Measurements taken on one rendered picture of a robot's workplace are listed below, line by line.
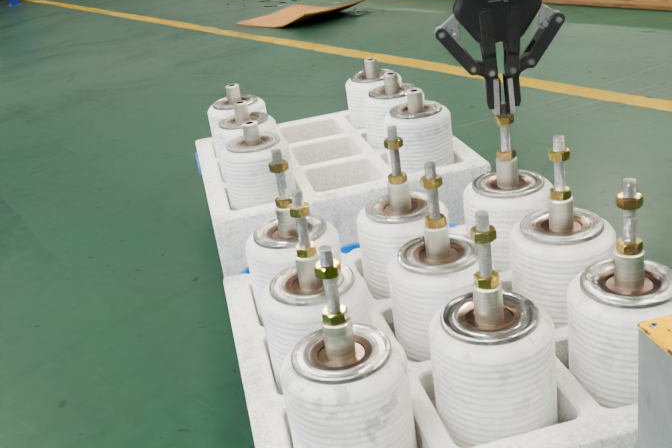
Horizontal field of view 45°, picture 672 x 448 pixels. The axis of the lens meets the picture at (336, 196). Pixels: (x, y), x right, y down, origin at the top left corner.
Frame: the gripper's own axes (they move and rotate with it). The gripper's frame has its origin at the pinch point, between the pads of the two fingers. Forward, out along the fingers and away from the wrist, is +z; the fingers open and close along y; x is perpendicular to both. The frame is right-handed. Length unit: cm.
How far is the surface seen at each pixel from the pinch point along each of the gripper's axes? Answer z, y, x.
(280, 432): 17.1, 22.8, 28.4
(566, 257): 10.8, -2.5, 16.0
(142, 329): 35, 52, -21
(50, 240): 34, 80, -57
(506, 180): 9.1, 0.3, 1.0
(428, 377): 17.7, 10.7, 22.0
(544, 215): 9.7, -2.0, 9.2
